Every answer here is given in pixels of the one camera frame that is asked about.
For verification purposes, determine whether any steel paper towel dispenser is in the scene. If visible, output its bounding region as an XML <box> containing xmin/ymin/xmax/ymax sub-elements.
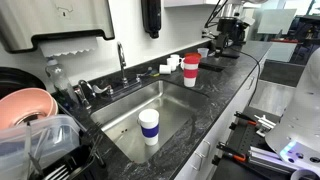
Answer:
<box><xmin>0</xmin><ymin>0</ymin><xmax>115</xmax><ymax>54</ymax></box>

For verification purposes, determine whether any white mug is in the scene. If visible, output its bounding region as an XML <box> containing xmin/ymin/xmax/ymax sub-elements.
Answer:
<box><xmin>170</xmin><ymin>54</ymin><xmax>183</xmax><ymax>66</ymax></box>
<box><xmin>167</xmin><ymin>58</ymin><xmax>177</xmax><ymax>71</ymax></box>

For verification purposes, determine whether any clear plastic container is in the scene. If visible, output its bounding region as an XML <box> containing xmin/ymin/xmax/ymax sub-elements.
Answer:
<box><xmin>0</xmin><ymin>115</ymin><xmax>81</xmax><ymax>180</ymax></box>

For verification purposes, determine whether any black coffee machine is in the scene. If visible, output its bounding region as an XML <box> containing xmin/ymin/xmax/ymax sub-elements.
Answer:
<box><xmin>202</xmin><ymin>0</ymin><xmax>251</xmax><ymax>58</ymax></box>

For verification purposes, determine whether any orange bowl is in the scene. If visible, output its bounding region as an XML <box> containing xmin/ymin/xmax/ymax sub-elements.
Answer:
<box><xmin>184</xmin><ymin>52</ymin><xmax>202</xmax><ymax>59</ymax></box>

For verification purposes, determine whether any black round pan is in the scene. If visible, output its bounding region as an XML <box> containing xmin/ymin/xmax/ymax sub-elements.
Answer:
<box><xmin>0</xmin><ymin>67</ymin><xmax>46</xmax><ymax>99</ymax></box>

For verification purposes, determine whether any clear measuring cup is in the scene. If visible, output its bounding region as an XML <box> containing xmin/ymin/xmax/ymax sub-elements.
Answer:
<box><xmin>197</xmin><ymin>48</ymin><xmax>209</xmax><ymax>58</ymax></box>

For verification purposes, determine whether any white cup red lid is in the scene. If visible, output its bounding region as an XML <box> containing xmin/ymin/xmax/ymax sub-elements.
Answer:
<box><xmin>183</xmin><ymin>56</ymin><xmax>200</xmax><ymax>87</ymax></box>

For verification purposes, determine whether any clear plastic water bottle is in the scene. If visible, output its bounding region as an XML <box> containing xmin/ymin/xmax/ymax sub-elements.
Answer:
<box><xmin>45</xmin><ymin>57</ymin><xmax>79</xmax><ymax>107</ymax></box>

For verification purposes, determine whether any chrome faucet handle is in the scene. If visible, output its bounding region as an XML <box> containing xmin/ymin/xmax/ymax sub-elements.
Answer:
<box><xmin>93</xmin><ymin>85</ymin><xmax>113</xmax><ymax>95</ymax></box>
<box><xmin>136</xmin><ymin>67</ymin><xmax>153</xmax><ymax>82</ymax></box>

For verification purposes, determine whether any small white cup lying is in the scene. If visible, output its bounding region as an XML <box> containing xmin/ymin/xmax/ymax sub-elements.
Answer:
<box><xmin>159</xmin><ymin>64</ymin><xmax>171</xmax><ymax>74</ymax></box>

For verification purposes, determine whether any chrome gooseneck faucet spout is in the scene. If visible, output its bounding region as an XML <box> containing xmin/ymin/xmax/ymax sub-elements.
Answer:
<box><xmin>117</xmin><ymin>41</ymin><xmax>128</xmax><ymax>88</ymax></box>

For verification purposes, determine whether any white mug left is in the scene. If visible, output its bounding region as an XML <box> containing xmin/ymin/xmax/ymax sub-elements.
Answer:
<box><xmin>167</xmin><ymin>58</ymin><xmax>177</xmax><ymax>71</ymax></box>

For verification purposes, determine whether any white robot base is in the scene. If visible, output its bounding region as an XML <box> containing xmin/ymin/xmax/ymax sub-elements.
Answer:
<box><xmin>265</xmin><ymin>49</ymin><xmax>320</xmax><ymax>175</ymax></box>

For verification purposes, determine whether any pink bowl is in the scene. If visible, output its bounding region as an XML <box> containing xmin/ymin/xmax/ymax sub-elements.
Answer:
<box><xmin>0</xmin><ymin>88</ymin><xmax>58</xmax><ymax>130</ymax></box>

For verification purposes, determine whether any black power cable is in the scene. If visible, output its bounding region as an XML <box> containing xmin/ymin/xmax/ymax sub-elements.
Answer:
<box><xmin>229</xmin><ymin>44</ymin><xmax>262</xmax><ymax>108</ymax></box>

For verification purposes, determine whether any black wall soap dispenser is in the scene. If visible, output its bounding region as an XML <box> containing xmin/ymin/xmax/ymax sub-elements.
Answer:
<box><xmin>141</xmin><ymin>0</ymin><xmax>161</xmax><ymax>39</ymax></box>

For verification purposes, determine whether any green yellow sponge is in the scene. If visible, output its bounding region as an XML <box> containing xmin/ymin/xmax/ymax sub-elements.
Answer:
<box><xmin>149</xmin><ymin>73</ymin><xmax>160</xmax><ymax>77</ymax></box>

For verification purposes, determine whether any stainless steel sink basin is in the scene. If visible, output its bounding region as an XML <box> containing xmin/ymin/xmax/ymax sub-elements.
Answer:
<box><xmin>91</xmin><ymin>80</ymin><xmax>208</xmax><ymax>163</ymax></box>

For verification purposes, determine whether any black orange clamp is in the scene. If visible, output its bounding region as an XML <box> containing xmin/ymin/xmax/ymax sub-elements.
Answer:
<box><xmin>211</xmin><ymin>142</ymin><xmax>247</xmax><ymax>166</ymax></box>

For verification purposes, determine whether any black dish rack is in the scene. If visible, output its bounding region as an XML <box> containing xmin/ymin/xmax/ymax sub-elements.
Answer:
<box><xmin>28</xmin><ymin>105</ymin><xmax>106</xmax><ymax>180</ymax></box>

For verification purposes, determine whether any white mug right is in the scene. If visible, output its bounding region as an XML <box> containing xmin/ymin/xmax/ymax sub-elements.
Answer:
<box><xmin>170</xmin><ymin>54</ymin><xmax>183</xmax><ymax>66</ymax></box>

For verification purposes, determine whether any white cup blue band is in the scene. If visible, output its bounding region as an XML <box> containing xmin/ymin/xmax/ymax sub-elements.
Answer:
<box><xmin>137</xmin><ymin>109</ymin><xmax>160</xmax><ymax>146</ymax></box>

